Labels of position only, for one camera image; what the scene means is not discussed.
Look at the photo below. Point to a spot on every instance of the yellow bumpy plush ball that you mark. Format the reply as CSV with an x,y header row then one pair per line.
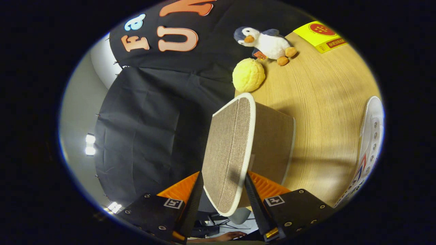
x,y
248,75

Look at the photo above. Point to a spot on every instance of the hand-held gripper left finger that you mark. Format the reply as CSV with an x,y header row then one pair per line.
x,y
194,204

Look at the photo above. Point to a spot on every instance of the grey chair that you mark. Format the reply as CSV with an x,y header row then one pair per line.
x,y
240,216

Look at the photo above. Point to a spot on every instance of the black backdrop cloth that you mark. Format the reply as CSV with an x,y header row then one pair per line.
x,y
153,119

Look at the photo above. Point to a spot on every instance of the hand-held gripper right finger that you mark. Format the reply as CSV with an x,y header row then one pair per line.
x,y
259,207

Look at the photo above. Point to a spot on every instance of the ceiling light panel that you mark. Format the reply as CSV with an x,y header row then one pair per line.
x,y
90,139
114,207

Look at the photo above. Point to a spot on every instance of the beige fabric storage box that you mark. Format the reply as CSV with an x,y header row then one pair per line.
x,y
228,153

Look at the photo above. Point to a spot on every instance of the white canvas shoe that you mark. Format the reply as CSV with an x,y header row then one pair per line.
x,y
369,136

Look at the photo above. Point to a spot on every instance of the plush penguin toy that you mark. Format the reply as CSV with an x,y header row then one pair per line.
x,y
269,44

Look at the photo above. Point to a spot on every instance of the yellow book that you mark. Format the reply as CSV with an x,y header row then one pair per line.
x,y
316,34

